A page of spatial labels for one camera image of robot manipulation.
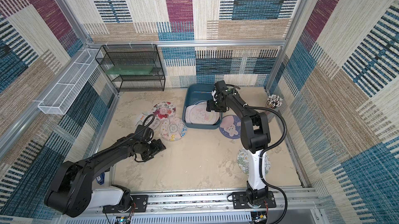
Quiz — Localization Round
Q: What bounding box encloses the white wire mesh basket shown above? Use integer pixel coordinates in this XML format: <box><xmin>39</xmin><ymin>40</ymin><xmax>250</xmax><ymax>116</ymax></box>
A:
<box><xmin>38</xmin><ymin>48</ymin><xmax>99</xmax><ymax>115</ymax></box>

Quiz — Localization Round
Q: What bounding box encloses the white colourful doodle coaster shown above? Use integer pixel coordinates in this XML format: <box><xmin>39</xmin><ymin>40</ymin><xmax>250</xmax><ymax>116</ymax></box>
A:
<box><xmin>160</xmin><ymin>117</ymin><xmax>188</xmax><ymax>141</ymax></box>

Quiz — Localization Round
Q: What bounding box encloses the pink bear bow coaster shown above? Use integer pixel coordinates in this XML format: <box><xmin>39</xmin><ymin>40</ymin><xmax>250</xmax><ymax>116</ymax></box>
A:
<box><xmin>185</xmin><ymin>101</ymin><xmax>220</xmax><ymax>125</ymax></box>

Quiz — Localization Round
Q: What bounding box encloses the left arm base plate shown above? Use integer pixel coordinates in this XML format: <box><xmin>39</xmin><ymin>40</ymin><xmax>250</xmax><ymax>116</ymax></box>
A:
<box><xmin>102</xmin><ymin>195</ymin><xmax>149</xmax><ymax>214</ymax></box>

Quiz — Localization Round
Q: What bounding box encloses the clear cup of pencils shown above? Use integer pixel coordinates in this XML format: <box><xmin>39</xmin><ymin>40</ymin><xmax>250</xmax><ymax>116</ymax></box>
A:
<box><xmin>266</xmin><ymin>94</ymin><xmax>283</xmax><ymax>123</ymax></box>

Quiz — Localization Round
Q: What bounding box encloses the white green floral coaster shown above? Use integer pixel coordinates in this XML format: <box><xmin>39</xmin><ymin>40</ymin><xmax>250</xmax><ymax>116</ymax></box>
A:
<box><xmin>237</xmin><ymin>148</ymin><xmax>271</xmax><ymax>175</ymax></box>

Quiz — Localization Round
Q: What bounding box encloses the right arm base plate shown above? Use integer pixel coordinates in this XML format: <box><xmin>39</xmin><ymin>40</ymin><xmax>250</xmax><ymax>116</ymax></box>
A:
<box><xmin>228</xmin><ymin>191</ymin><xmax>276</xmax><ymax>209</ymax></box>

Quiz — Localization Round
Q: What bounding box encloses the green board on shelf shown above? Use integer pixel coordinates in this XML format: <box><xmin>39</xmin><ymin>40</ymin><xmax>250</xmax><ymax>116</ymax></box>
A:
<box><xmin>106</xmin><ymin>65</ymin><xmax>155</xmax><ymax>75</ymax></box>

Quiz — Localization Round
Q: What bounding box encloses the red rose floral coaster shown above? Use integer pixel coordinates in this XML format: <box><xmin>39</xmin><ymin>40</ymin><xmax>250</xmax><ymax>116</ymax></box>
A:
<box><xmin>150</xmin><ymin>101</ymin><xmax>176</xmax><ymax>122</ymax></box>

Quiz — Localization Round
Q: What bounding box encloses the purple space bunny coaster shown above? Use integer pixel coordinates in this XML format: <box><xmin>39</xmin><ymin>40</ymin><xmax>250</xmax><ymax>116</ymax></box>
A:
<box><xmin>219</xmin><ymin>115</ymin><xmax>241</xmax><ymax>139</ymax></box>

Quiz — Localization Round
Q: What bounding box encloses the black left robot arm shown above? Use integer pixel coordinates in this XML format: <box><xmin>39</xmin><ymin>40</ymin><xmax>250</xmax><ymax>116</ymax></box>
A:
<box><xmin>44</xmin><ymin>114</ymin><xmax>166</xmax><ymax>217</ymax></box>

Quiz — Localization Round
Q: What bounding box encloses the black wire mesh shelf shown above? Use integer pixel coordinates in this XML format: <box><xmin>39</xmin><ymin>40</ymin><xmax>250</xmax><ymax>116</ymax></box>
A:
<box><xmin>95</xmin><ymin>44</ymin><xmax>166</xmax><ymax>93</ymax></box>

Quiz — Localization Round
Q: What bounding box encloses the white cat coaster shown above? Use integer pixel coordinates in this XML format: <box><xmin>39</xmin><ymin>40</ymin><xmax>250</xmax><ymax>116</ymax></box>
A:
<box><xmin>134</xmin><ymin>111</ymin><xmax>161</xmax><ymax>131</ymax></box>

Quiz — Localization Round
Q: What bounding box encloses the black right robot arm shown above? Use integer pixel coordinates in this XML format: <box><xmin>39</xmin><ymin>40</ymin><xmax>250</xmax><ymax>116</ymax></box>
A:
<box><xmin>206</xmin><ymin>80</ymin><xmax>288</xmax><ymax>224</ymax></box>

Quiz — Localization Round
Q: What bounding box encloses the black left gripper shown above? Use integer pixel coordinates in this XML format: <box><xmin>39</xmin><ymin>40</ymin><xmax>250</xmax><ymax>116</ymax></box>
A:
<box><xmin>141</xmin><ymin>139</ymin><xmax>167</xmax><ymax>162</ymax></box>

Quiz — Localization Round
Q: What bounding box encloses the teal plastic storage box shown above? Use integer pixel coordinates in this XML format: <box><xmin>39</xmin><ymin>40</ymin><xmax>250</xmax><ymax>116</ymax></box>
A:
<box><xmin>182</xmin><ymin>84</ymin><xmax>222</xmax><ymax>129</ymax></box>

